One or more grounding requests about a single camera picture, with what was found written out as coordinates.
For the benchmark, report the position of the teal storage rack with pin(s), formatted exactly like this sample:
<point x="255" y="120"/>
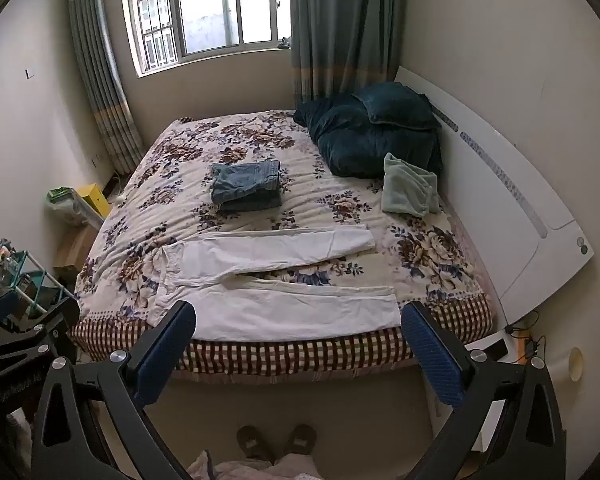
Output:
<point x="27" y="282"/>

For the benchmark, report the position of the floral bed blanket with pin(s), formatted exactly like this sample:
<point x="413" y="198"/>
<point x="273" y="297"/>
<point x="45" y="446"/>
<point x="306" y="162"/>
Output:
<point x="180" y="195"/>

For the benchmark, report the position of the small dark teal pillow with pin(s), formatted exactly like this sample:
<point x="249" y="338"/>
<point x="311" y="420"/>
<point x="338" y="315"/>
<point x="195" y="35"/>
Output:
<point x="397" y="105"/>

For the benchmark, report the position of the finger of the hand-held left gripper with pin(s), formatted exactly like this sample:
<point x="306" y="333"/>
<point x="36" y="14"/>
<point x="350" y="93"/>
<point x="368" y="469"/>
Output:
<point x="40" y="322"/>
<point x="2" y="305"/>

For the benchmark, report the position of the green plastic bag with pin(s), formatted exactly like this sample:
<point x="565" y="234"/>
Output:
<point x="65" y="205"/>

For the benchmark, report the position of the white nightstand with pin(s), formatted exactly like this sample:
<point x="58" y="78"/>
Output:
<point x="485" y="350"/>

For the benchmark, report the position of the dark teal blanket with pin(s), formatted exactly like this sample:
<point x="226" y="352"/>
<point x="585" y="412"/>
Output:
<point x="360" y="145"/>

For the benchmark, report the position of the yellow box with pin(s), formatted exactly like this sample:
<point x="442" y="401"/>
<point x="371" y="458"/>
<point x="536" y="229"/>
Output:
<point x="96" y="200"/>

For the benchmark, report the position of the folded blue jeans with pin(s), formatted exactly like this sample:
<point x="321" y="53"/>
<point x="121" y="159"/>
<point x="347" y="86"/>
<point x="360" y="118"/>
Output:
<point x="247" y="185"/>

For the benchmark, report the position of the cardboard box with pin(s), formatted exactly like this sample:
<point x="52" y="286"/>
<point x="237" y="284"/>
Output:
<point x="75" y="250"/>

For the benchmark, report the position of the white bed headboard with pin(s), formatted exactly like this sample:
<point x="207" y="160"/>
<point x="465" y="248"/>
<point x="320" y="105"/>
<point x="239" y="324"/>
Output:
<point x="505" y="220"/>

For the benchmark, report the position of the grey-blue striped curtain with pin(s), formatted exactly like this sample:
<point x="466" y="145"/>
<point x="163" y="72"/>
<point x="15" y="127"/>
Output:
<point x="97" y="70"/>
<point x="345" y="25"/>

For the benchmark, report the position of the light green cloth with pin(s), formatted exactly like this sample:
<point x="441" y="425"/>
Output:
<point x="407" y="190"/>

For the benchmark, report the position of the black phone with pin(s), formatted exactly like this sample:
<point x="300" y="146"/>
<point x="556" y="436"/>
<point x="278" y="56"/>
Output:
<point x="499" y="350"/>

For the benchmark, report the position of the person's light clothing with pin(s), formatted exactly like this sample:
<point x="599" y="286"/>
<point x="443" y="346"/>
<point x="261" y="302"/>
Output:
<point x="260" y="470"/>

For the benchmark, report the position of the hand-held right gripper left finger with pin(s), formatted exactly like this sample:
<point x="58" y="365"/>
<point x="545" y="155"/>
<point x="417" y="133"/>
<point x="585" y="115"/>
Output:
<point x="162" y="360"/>

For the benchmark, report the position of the window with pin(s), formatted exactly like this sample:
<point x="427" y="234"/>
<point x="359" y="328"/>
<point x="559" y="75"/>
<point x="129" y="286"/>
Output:
<point x="205" y="5"/>

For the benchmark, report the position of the brown slipper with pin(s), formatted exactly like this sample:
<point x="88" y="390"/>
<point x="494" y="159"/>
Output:
<point x="252" y="442"/>
<point x="300" y="437"/>

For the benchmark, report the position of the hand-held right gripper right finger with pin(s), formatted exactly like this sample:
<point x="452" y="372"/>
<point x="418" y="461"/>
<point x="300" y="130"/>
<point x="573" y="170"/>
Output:
<point x="432" y="355"/>

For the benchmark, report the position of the white pants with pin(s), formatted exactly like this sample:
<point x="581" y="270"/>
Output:
<point x="280" y="305"/>

